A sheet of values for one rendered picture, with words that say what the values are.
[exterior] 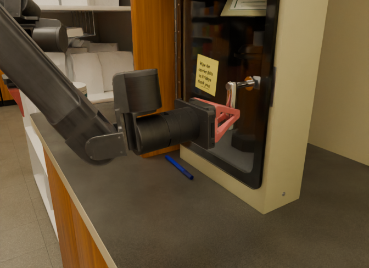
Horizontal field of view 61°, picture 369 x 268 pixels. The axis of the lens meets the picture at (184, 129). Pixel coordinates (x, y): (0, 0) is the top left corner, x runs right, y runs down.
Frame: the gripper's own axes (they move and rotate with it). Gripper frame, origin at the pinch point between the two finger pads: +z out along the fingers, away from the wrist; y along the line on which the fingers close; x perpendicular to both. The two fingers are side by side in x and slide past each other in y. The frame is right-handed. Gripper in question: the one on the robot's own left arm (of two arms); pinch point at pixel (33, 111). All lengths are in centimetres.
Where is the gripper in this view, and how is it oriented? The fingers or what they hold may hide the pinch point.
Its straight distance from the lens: 85.6
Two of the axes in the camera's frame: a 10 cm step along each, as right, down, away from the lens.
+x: -5.4, -3.0, 7.9
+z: -0.1, 9.4, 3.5
